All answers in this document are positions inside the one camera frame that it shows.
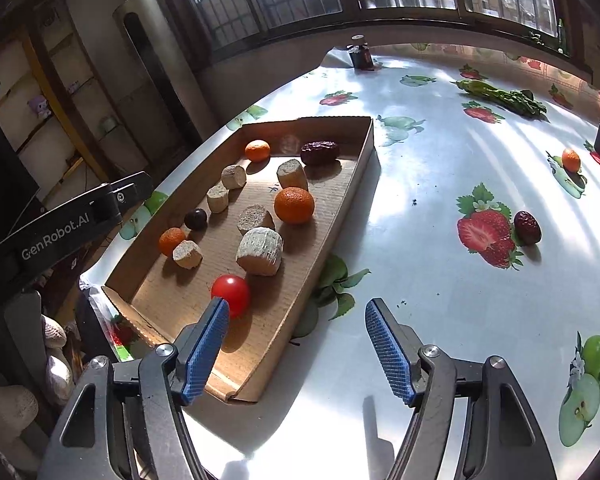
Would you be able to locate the wooden shelf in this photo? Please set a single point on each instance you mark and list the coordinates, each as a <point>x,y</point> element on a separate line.
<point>65,85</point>

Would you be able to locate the white fruit print tablecloth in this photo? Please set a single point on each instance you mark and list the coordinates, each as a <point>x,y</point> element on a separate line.
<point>430,310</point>

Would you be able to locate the green glass bottle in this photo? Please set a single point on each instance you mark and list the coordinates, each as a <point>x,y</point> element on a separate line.
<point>560,35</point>

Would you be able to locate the brown cardboard tray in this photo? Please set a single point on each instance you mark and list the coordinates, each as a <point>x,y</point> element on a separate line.
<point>180,300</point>

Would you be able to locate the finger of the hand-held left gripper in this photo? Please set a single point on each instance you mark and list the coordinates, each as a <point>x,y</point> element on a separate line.
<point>130,195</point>

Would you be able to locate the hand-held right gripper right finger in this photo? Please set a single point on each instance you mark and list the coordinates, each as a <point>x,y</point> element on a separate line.
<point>387,350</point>

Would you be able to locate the large dark red jujube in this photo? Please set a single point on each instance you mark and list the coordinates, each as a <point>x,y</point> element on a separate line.
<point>320,152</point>

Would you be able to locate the small dark red jujube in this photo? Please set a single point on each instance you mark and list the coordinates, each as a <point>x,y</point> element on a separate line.
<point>527,227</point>

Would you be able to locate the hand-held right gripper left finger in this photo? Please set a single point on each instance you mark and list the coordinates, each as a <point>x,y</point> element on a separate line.
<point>207,350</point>

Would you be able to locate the beige round bread piece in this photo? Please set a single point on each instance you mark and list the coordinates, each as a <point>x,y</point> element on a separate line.
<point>292,174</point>

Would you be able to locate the purple plush toy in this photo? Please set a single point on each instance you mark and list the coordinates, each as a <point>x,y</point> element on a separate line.
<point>39,106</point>

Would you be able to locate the pale beige lump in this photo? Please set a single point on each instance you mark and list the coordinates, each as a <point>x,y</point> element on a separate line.
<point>7,410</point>
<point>54,331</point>
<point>59,379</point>

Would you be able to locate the red tomato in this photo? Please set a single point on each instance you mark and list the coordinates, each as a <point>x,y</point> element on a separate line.
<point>231,292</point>

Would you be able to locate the green leafy vegetable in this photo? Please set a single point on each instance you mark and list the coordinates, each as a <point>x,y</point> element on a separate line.
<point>502,96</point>

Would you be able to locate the dark round plum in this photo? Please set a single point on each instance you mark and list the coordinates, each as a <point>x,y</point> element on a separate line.
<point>196,218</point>

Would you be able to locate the white standing air conditioner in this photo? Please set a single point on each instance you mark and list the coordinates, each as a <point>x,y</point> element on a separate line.
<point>155,60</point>

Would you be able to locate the large orange tangerine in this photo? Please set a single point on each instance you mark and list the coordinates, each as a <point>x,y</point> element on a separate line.
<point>293,205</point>

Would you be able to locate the small beige bread chunk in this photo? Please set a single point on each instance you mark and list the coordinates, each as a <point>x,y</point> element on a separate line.
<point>187,253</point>

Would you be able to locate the small orange tangerine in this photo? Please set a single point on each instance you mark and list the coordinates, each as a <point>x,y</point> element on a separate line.
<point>571,160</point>
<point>257,150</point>
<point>172,241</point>

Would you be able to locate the small dark bottle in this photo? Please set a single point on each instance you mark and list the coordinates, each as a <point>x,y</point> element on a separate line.
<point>362,55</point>

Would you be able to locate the clear printed plastic bag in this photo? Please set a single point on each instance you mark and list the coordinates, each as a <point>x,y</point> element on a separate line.
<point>110,330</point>

